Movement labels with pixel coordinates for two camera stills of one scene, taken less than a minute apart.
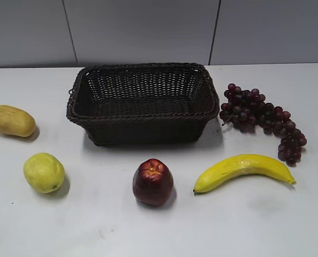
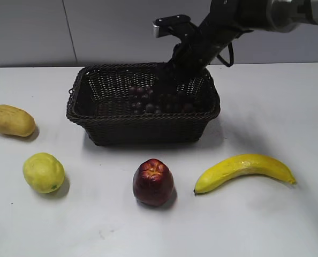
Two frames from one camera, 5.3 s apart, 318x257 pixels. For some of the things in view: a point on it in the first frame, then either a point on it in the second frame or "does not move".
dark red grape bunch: [245, 110] → [143, 100]
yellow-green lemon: [44, 172] does not move
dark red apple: [153, 182] does not move
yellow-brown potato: [11, 120] does not move
